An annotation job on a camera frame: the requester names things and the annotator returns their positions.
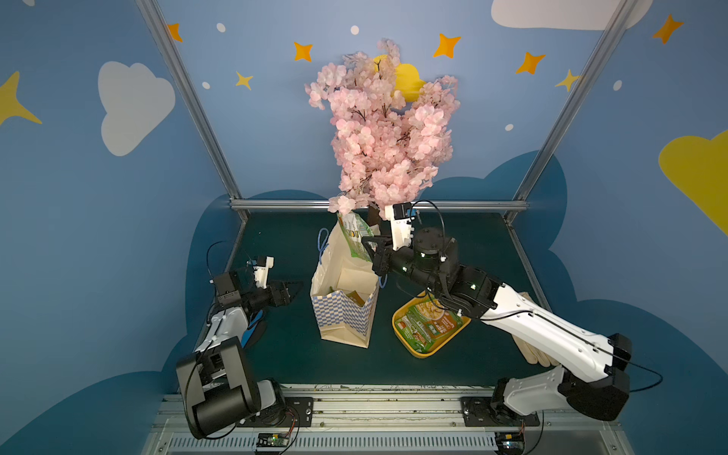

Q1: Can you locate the green yellow soup packet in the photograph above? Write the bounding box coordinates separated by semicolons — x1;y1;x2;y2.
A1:
337;212;377;262

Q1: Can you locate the blue checkered paper bag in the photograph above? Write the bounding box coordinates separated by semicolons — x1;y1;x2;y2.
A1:
310;225;379;349

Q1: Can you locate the red green soup packet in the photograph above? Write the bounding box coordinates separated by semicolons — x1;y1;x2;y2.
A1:
346;290;366;307

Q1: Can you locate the green corn soup packet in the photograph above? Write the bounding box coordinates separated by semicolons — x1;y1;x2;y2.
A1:
395;298;464;354

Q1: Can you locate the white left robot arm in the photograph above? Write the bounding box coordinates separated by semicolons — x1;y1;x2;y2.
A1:
176;256;303;440

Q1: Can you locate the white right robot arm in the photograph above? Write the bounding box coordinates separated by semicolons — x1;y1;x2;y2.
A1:
361;203;636;423

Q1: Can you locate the blue grey work glove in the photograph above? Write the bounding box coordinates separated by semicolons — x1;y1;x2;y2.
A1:
241;310;267;349

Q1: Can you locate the yellow plastic tray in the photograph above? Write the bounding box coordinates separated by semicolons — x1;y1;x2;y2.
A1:
391;291;472;359

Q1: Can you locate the pink cherry blossom tree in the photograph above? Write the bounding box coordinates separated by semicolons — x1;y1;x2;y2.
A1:
305;39;460;215

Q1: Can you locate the left green circuit board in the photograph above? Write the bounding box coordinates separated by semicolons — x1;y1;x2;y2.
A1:
256;433;291;449

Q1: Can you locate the green circuit board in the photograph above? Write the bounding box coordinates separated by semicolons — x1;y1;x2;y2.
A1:
495;432;525;455
256;433;291;449

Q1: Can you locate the beige cloth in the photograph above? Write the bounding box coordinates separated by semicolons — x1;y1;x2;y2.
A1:
508;291;561;368

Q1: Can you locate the right green circuit board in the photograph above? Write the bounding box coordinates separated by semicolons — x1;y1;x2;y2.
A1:
495;432;525;455

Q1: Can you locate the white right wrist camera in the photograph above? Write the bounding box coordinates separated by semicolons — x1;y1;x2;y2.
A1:
385;202;414;251

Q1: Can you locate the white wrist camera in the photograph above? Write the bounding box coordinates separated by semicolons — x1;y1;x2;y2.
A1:
385;202;414;251
249;256;275;289

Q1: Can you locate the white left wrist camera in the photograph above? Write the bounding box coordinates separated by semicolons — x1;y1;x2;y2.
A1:
249;256;275;289

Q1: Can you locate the aluminium frame rail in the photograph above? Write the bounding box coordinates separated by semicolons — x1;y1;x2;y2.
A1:
229;199;528;212

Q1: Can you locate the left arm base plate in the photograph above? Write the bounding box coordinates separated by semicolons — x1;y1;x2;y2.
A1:
237;397;315;428

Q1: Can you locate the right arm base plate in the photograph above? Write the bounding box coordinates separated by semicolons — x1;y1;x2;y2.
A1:
460;396;540;428

